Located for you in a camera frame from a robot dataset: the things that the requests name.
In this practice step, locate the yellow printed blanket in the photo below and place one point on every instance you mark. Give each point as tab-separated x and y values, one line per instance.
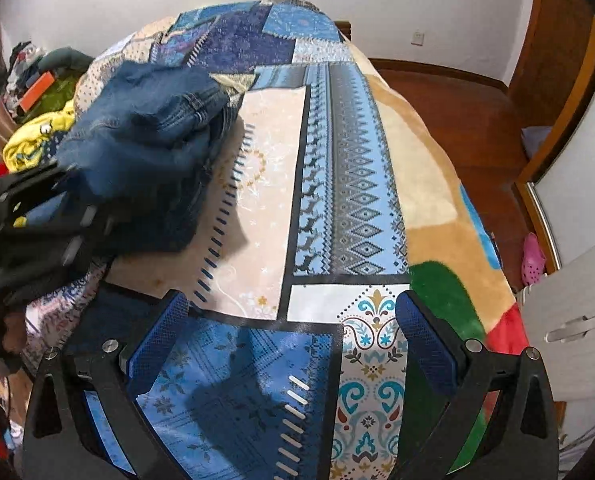
27	145

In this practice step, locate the person's left hand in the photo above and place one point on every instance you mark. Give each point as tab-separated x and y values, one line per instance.
15	332

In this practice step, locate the dark green cushion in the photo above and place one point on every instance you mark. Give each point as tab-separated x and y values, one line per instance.
65	57

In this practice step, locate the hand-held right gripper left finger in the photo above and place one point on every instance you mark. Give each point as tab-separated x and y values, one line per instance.
157	342

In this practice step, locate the pink slipper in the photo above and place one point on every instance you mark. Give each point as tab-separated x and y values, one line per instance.
533	260

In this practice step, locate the cartoon printed sheet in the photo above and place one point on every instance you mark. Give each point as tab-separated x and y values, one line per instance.
52	310

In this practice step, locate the blue denim jacket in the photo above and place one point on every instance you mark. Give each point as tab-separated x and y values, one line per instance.
142	130

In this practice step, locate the orange box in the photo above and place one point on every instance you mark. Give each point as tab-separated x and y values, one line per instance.
35	91

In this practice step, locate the wooden wardrobe with white door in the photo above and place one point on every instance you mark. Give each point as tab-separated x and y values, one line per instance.
572	85

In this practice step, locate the white wall socket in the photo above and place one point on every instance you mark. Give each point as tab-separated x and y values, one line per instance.
417	37

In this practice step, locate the blue patchwork bed sheet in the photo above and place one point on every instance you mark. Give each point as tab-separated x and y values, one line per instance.
277	160

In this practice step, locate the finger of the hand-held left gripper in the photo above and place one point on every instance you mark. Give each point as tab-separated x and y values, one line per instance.
85	227
40	210

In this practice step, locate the wooden bed frame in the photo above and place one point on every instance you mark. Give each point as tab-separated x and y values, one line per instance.
343	30

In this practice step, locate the green printed cloth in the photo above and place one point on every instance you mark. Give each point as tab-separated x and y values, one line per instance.
60	95

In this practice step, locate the pale plastic bag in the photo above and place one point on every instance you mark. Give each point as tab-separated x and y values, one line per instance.
535	140

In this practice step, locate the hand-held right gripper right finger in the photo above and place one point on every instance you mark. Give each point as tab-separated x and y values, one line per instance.
427	345

